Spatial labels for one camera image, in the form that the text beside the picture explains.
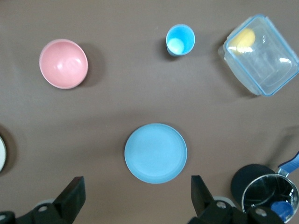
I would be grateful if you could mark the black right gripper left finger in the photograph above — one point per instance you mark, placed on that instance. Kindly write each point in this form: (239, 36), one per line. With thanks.
(70, 198)

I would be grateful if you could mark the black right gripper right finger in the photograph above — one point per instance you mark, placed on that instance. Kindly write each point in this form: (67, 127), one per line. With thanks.
(203, 200)

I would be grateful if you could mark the blue plate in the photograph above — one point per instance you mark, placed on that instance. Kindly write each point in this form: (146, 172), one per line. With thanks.
(155, 153)

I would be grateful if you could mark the small blue plastic piece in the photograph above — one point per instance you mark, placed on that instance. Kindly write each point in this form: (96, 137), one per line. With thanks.
(282, 210)

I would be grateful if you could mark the beige plate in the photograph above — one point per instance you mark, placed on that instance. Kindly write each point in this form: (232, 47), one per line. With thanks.
(2, 154)

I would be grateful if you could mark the brown table mat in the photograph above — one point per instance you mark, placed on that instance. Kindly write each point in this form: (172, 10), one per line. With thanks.
(140, 93)

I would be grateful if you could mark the pink bowl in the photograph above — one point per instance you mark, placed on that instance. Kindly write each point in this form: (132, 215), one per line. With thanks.
(63, 63)

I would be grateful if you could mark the clear container with blue rim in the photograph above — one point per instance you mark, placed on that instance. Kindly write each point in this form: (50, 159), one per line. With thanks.
(268, 70)

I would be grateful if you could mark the blue cup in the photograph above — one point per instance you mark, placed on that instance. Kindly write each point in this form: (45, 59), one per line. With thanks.
(181, 39)

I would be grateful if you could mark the yellow round fruit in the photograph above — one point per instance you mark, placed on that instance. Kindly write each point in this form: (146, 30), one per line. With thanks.
(244, 38)

